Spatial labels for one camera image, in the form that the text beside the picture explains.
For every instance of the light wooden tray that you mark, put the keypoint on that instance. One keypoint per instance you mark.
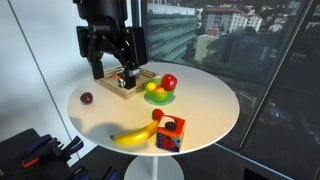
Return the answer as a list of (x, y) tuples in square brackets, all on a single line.
[(110, 83)]

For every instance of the green plastic bowl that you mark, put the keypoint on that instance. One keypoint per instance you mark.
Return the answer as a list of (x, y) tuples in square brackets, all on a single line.
[(159, 97)]

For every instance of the dark purple toy plum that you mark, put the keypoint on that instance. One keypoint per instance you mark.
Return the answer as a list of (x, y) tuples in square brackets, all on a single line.
[(86, 98)]

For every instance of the black Franka robot arm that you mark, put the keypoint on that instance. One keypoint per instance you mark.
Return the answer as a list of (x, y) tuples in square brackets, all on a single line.
[(100, 10)]

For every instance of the red toy apple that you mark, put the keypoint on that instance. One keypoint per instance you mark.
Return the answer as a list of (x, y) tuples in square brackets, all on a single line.
[(169, 82)]

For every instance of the yellow toy banana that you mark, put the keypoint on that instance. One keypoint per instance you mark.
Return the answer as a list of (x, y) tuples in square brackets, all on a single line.
[(136, 136)]

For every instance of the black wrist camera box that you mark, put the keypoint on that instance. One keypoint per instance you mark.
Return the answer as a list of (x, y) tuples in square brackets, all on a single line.
[(137, 46)]

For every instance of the blue black tool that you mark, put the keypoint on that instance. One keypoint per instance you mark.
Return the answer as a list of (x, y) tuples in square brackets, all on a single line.
[(110, 175)]

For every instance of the red toy strawberry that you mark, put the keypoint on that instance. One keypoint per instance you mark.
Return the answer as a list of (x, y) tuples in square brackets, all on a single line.
[(157, 114)]

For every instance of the white table pedestal base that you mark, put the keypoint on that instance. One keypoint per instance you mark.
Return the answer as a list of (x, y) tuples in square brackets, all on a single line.
[(153, 168)]

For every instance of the yellow toy lemon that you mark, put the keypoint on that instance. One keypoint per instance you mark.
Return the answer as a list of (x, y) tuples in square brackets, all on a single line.
[(151, 86)]

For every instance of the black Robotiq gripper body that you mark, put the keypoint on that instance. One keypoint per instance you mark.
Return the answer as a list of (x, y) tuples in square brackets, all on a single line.
[(106, 36)]

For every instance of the slanted dark window mullion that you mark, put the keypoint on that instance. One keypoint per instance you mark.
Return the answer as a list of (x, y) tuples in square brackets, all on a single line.
[(280, 70)]

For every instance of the orange white marker pen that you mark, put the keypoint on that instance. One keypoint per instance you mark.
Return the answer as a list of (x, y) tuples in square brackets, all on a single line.
[(119, 80)]

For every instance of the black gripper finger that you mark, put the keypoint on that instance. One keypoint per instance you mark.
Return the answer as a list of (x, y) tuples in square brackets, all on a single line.
[(97, 70), (130, 81)]

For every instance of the colourful soft toy cube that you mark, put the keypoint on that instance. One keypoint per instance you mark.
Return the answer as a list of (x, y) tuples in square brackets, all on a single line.
[(170, 135)]

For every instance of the orange toy fruit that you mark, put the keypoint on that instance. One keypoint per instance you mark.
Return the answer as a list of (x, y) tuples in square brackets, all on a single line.
[(160, 90)]

